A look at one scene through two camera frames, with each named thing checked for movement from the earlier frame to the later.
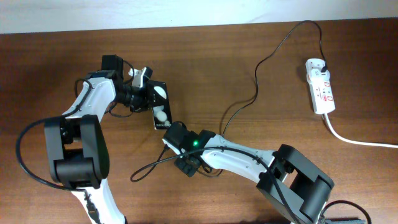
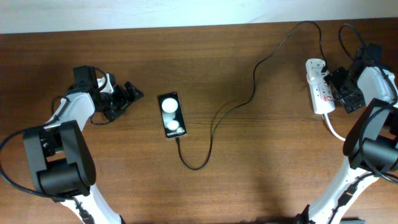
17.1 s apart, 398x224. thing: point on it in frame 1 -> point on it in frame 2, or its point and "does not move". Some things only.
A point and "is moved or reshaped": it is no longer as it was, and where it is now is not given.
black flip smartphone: x=162 y=118 is moved or reshaped
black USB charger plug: x=324 y=68 does not move
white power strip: x=320 y=86 does not move
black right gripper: x=189 y=170 -> x=349 y=102
